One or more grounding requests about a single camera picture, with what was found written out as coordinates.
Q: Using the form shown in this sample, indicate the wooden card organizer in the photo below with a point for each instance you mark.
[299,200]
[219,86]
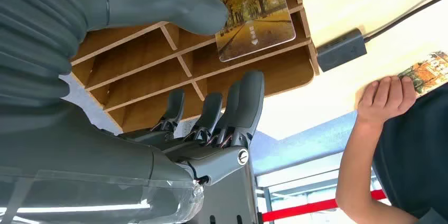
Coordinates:
[140,51]

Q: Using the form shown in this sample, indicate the black hub box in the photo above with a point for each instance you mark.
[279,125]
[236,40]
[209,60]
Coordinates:
[341,52]

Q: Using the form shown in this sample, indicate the red barrier belt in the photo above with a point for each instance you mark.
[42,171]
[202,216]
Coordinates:
[304,208]

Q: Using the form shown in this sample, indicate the person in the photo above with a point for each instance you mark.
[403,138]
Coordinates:
[420,145]

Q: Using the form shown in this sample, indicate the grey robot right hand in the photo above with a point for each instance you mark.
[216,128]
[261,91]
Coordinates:
[87,166]

